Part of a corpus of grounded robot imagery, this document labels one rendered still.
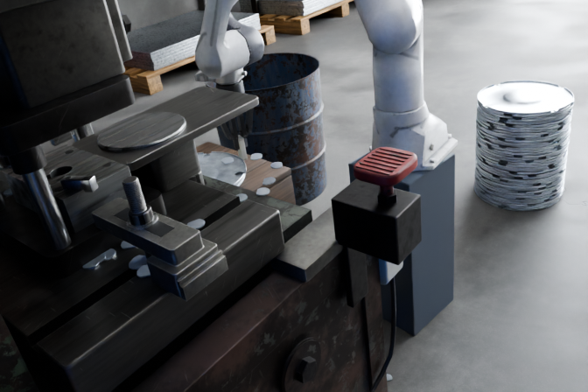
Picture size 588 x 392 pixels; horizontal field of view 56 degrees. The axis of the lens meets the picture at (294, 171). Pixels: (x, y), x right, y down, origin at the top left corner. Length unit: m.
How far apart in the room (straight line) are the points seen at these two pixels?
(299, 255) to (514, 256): 1.14
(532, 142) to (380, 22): 0.90
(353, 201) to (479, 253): 1.12
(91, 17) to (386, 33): 0.61
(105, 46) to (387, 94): 0.70
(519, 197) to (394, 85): 0.87
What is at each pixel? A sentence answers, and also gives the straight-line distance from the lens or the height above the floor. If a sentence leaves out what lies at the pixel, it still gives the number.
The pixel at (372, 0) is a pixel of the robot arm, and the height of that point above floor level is 0.84.
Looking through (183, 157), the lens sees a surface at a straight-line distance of 0.79.
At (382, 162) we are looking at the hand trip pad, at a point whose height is 0.76.
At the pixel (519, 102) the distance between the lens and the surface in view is 1.90.
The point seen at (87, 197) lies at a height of 0.77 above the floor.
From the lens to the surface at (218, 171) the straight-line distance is 1.57.
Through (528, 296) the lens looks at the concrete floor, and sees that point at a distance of 1.65.
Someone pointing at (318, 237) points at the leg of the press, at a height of 0.64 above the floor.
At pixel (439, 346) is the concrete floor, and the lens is 1.48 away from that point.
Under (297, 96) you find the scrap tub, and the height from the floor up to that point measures 0.42.
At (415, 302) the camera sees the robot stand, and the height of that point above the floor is 0.11.
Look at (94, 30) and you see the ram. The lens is 0.66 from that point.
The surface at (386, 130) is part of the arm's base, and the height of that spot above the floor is 0.55.
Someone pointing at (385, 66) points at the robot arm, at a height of 0.69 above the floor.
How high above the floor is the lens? 1.06
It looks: 28 degrees down
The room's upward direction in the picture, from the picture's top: 8 degrees counter-clockwise
